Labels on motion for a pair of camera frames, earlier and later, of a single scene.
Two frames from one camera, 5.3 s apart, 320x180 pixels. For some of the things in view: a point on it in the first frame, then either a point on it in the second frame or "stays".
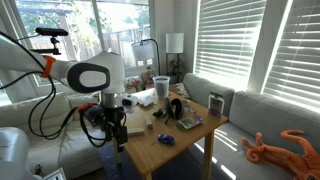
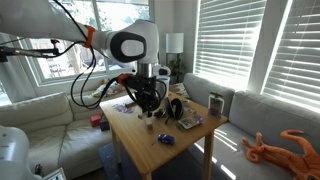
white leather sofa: [57, 137] stays
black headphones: [175, 109] stays
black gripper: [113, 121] -> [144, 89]
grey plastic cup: [161, 86] stays
